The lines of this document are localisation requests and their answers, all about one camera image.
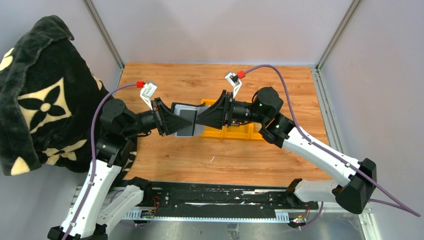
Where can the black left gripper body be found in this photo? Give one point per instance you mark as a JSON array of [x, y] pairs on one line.
[[157, 116]]

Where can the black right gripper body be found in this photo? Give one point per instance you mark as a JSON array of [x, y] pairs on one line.
[[231, 108]]

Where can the black leather card holder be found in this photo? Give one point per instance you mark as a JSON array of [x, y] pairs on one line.
[[190, 113]]

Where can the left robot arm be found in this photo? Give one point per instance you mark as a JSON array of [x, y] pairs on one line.
[[88, 220]]

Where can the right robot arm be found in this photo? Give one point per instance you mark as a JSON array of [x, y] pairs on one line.
[[353, 181]]

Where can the yellow bin left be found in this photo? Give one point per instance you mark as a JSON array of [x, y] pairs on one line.
[[210, 132]]

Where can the yellow bin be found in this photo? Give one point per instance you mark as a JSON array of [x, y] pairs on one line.
[[239, 132], [210, 132], [254, 129]]

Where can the yellow bin middle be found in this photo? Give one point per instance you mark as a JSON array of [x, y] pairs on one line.
[[239, 132]]

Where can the yellow bin right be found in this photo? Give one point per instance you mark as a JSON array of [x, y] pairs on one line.
[[254, 129]]

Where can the black floral blanket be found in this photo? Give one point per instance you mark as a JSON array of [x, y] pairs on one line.
[[48, 102]]

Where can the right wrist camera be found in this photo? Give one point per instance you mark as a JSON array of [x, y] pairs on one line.
[[236, 83]]

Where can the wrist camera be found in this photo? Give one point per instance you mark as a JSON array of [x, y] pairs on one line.
[[147, 91], [236, 83]]

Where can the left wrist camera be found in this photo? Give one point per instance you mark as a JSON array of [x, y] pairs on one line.
[[147, 91]]

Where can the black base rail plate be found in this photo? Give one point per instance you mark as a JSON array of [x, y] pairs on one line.
[[223, 201]]

